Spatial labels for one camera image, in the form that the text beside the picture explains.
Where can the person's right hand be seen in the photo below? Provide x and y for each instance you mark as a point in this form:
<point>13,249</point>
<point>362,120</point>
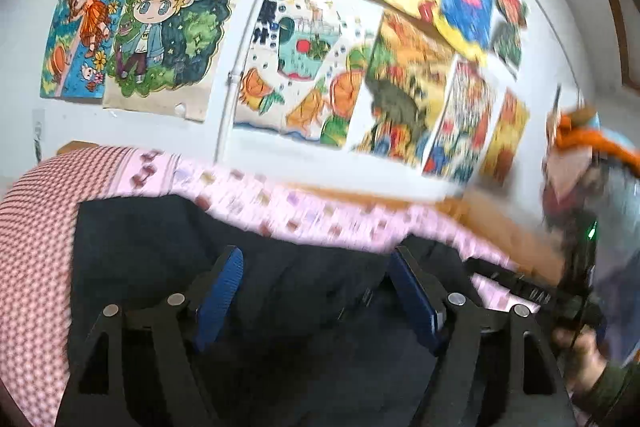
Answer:
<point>580,352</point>

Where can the wooden bed frame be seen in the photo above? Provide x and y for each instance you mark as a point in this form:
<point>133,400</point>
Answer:
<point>500,217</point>

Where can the orange landscape drawing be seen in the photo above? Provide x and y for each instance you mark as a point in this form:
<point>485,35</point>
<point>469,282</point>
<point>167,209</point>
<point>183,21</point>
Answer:
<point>405,92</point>

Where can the red-haired figure green coat drawing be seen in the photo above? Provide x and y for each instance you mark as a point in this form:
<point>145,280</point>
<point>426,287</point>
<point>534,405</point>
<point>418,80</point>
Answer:
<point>510,22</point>

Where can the red checkered quilt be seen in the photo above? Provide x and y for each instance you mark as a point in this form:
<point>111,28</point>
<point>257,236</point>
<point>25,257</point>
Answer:
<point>35,257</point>

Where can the black padded jacket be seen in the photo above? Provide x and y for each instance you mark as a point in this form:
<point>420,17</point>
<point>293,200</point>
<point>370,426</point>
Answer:
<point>300,307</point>

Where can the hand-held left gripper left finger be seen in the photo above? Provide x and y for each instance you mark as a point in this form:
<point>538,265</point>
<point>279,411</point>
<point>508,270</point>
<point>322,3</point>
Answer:
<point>220,297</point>

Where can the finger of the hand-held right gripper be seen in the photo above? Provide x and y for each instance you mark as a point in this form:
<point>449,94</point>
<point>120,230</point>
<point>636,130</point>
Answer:
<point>505,279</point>

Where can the person's right forearm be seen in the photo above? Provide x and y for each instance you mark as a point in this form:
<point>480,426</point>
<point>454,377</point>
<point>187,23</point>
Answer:
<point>615,397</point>

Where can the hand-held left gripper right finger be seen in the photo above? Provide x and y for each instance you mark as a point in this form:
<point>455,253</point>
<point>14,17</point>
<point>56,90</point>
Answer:
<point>417,302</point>

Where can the white wall socket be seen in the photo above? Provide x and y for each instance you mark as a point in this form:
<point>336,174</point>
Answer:
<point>38,132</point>

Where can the oranges and boat drawing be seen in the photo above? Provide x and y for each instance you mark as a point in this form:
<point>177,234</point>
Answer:
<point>305,72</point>

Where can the pink fruit print bed sheet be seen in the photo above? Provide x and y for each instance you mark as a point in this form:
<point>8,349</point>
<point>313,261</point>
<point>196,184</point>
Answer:
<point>280,202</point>

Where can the clear plastic bag of bedding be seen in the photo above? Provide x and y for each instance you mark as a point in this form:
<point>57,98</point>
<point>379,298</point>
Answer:
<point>615,217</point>

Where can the red tower collage drawing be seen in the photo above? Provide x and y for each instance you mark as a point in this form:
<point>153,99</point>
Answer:
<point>462,122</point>

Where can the white wall pipe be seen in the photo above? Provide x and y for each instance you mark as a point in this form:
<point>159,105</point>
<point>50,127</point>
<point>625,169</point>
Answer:
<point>237,72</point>

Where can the orange dress girl blue drawing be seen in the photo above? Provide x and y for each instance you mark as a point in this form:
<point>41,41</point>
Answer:
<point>85,32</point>

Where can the blond child cap drawing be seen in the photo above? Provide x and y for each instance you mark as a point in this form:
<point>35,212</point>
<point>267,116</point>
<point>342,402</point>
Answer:
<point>165,32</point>

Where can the yellow bears drawing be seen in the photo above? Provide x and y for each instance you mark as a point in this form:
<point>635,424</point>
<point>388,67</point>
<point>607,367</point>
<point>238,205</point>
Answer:
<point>507,137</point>

